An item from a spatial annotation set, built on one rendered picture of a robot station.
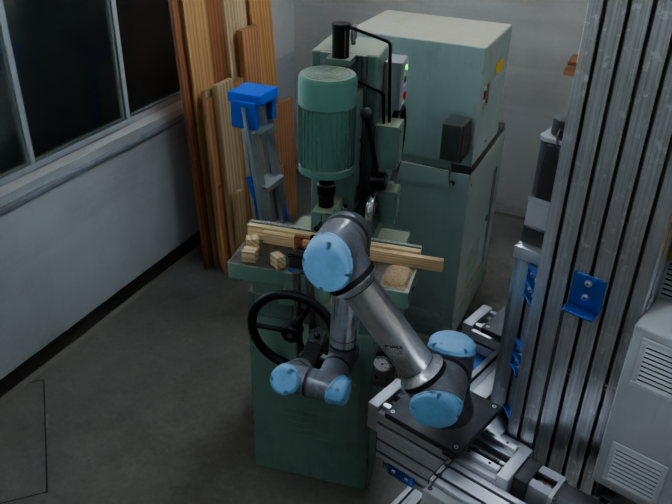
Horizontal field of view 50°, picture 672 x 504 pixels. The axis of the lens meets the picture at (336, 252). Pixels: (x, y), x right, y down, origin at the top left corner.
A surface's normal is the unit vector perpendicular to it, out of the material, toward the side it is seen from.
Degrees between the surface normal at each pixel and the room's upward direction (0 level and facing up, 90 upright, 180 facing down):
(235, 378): 0
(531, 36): 90
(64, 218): 90
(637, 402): 90
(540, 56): 90
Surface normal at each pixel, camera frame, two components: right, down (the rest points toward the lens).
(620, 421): -0.64, 0.38
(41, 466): 0.03, -0.87
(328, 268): -0.39, 0.37
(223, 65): 0.91, 0.18
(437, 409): -0.24, 0.57
